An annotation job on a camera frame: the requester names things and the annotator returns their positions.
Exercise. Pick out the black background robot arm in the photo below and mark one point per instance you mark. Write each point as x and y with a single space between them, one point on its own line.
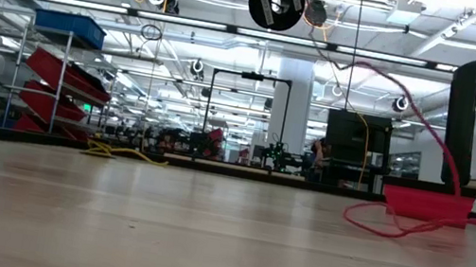
213 141
278 154

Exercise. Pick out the blue storage bin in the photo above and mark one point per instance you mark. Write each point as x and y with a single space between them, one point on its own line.
68 27

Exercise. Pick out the black monitor cart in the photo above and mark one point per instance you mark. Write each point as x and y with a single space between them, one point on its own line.
348 132

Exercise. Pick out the person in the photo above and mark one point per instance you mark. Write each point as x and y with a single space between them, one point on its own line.
320 151

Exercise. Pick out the metal rack red bins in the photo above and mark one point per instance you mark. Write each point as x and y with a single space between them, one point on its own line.
41 104

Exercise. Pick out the red square container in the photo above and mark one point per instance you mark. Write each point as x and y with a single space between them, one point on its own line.
423 206

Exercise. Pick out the tall black rounded post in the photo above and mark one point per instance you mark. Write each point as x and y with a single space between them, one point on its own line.
460 121

